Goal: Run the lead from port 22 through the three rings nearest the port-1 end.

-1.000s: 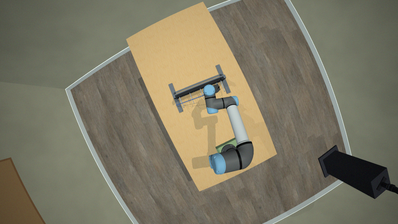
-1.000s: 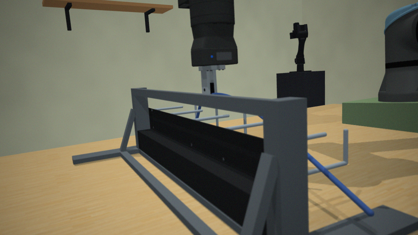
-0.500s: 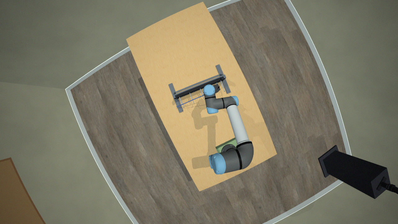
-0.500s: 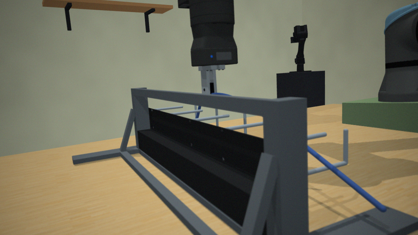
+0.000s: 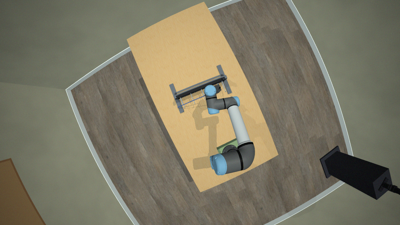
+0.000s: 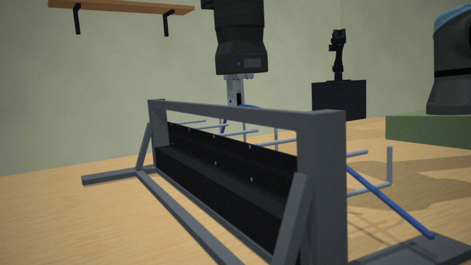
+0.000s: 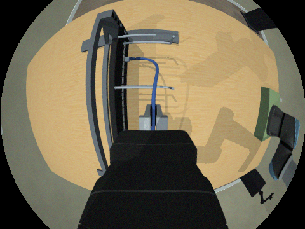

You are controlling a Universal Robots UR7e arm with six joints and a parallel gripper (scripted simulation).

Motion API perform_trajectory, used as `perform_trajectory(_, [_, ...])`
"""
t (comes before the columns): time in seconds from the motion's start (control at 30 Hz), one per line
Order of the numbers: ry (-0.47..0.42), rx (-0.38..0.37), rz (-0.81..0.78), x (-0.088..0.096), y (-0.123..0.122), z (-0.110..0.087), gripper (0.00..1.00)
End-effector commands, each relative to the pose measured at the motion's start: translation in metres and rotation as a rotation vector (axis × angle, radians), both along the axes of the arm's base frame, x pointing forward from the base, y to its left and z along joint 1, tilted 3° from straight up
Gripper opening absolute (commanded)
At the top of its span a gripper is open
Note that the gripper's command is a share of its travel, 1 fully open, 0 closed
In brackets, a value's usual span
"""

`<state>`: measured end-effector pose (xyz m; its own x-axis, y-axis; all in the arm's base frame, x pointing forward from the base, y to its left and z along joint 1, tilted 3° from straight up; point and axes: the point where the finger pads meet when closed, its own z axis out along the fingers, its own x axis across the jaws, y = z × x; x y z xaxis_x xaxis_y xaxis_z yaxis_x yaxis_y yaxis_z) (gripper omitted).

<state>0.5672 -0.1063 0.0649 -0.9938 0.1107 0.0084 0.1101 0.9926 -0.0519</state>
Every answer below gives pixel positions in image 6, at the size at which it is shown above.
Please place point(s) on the blue cable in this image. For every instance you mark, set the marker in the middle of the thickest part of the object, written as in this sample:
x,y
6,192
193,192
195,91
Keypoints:
x,y
391,204

